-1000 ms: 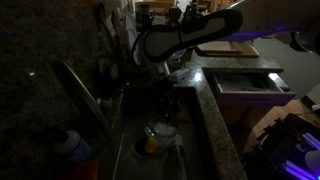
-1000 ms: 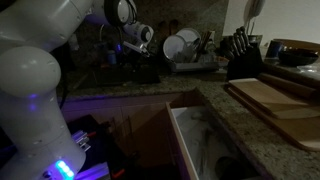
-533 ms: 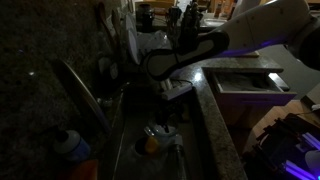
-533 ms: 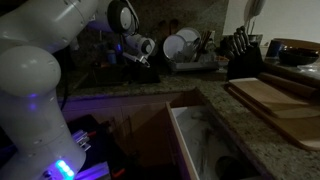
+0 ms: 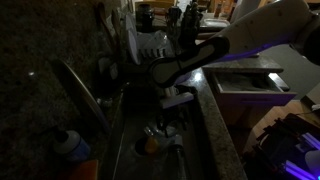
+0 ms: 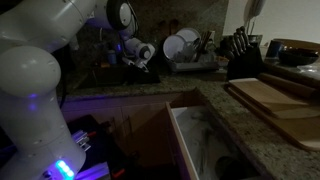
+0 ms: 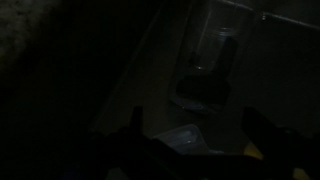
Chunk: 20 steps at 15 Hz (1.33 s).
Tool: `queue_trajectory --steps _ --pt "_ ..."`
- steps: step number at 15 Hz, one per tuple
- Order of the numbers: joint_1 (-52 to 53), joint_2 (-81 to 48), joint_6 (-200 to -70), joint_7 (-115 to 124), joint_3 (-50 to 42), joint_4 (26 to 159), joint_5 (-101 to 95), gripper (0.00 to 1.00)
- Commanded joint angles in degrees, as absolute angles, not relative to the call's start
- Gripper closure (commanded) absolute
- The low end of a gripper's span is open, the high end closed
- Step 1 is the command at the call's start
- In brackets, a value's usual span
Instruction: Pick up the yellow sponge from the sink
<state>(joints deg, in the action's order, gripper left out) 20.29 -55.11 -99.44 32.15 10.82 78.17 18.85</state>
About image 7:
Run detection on yellow sponge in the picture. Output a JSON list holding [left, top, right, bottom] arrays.
[[242, 141, 312, 180]]

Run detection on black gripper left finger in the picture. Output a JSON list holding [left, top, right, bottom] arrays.
[[128, 105, 148, 142]]

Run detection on clear drinking glass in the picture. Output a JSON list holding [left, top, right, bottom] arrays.
[[188, 0, 256, 72]]

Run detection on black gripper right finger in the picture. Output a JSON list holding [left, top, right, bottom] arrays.
[[240, 105, 320, 176]]

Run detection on dark steel kitchen sink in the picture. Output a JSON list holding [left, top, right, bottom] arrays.
[[88, 0, 320, 180]]

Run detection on clear flat plastic lid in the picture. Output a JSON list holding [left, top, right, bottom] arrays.
[[152, 123, 211, 157]]

